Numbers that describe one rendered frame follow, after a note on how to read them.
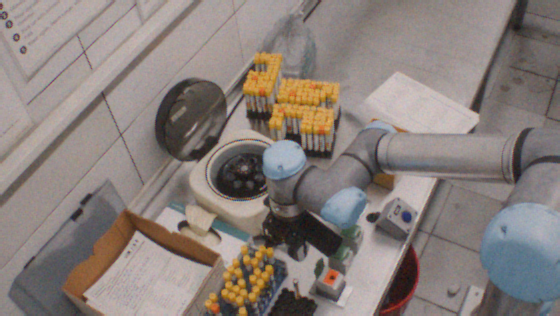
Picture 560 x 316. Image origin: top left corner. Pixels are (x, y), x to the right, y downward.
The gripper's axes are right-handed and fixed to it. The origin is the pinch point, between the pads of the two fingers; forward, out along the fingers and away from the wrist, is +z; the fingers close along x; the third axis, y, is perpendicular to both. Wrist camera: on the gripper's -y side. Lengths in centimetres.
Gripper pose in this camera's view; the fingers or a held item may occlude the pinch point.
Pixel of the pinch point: (304, 257)
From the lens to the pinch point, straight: 126.8
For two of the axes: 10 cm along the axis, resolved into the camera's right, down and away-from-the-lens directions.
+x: -5.0, 7.0, -5.2
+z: 0.9, 6.3, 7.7
